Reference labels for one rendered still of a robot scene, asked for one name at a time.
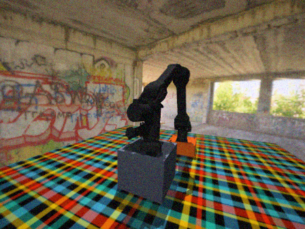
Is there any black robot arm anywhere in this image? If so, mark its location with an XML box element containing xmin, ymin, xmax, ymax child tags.
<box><xmin>125</xmin><ymin>64</ymin><xmax>192</xmax><ymax>143</ymax></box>

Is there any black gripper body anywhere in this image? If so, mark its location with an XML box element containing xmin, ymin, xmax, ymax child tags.
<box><xmin>140</xmin><ymin>121</ymin><xmax>161</xmax><ymax>153</ymax></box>

